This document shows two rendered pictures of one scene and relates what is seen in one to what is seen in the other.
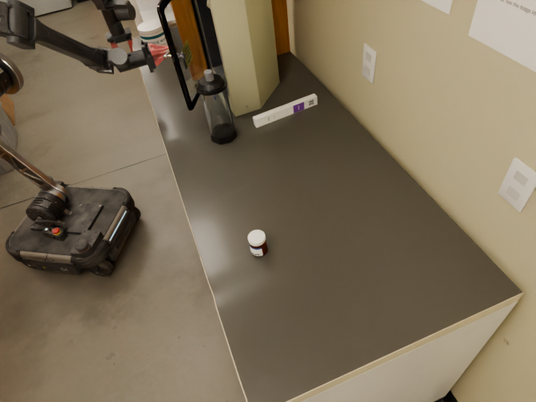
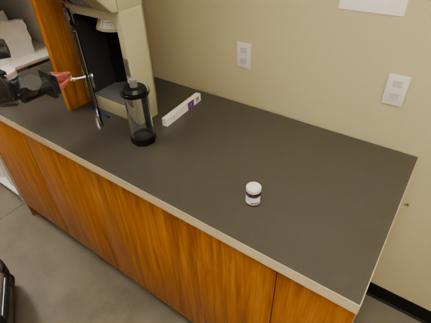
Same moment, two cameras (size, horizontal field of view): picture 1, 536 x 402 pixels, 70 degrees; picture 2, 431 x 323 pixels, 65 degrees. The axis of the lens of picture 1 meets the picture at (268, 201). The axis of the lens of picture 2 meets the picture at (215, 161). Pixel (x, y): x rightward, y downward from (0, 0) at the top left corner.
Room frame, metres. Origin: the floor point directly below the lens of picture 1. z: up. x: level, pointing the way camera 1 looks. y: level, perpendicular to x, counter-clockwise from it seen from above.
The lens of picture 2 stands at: (0.11, 0.63, 1.73)
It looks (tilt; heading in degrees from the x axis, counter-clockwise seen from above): 39 degrees down; 321
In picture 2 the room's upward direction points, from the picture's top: 2 degrees counter-clockwise
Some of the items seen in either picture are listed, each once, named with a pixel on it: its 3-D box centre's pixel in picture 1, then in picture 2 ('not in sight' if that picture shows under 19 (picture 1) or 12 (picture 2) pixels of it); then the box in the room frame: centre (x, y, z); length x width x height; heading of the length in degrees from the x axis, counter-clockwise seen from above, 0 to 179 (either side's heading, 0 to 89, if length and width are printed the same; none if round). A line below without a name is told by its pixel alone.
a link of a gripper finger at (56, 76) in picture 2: (159, 53); (59, 80); (1.42, 0.31, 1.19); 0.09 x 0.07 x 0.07; 104
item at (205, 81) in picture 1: (210, 80); (133, 86); (1.19, 0.12, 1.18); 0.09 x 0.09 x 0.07
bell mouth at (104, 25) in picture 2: not in sight; (117, 18); (1.46, 0.01, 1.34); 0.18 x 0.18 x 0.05
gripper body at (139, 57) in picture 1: (139, 58); (42, 86); (1.40, 0.38, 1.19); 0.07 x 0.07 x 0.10; 14
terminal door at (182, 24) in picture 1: (187, 45); (83, 68); (1.45, 0.20, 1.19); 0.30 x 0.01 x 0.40; 164
